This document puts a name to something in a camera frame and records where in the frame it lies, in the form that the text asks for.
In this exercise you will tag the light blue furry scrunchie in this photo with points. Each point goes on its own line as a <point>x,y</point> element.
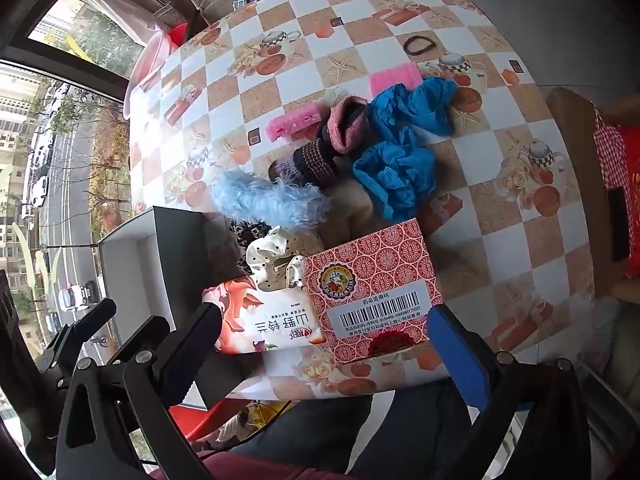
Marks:
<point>270,200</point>

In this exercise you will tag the red plastic stool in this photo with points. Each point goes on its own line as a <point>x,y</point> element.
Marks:
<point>197,417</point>

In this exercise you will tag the white box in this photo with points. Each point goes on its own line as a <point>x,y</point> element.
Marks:
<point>145,270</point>

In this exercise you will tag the pink knit sock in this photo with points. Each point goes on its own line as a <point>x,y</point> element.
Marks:
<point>345,125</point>

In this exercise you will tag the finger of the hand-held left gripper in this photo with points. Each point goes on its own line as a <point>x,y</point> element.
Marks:
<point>82,330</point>
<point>147,335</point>

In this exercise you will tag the brown wooden chair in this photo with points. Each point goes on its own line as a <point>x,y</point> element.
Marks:
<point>575,185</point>

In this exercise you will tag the purple knit sock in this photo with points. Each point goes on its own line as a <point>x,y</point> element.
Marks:
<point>305,160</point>

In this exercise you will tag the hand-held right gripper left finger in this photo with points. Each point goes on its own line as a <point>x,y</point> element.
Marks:
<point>195,335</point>

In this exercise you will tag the blue crinkled cloth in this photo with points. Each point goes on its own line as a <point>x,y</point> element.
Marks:
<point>395,175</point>
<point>410,107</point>

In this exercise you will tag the leopard print scrunchie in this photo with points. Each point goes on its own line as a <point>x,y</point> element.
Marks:
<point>245,237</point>

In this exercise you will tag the red patterned cardboard box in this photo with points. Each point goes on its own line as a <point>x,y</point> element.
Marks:
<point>370,280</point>

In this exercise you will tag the white polka-dot scrunchie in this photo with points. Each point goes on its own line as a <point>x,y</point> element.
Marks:
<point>272,260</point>

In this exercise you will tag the red gingham cloth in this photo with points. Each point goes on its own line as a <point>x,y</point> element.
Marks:
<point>612,160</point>

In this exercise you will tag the orange floral tissue pack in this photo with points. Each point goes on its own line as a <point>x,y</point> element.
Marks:
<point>250,320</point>

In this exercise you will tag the red plastic basin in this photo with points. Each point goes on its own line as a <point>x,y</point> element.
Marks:
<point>179,34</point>

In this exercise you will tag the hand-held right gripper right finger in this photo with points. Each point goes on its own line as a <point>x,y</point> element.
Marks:
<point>457,355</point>

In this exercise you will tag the pink plastic basin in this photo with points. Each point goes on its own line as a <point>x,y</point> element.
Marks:
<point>150,70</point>

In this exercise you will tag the red fabric item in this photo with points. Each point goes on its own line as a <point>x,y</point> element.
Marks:
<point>632,200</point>

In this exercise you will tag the checkered patterned tablecloth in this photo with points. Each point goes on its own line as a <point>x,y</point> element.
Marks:
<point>500,210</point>

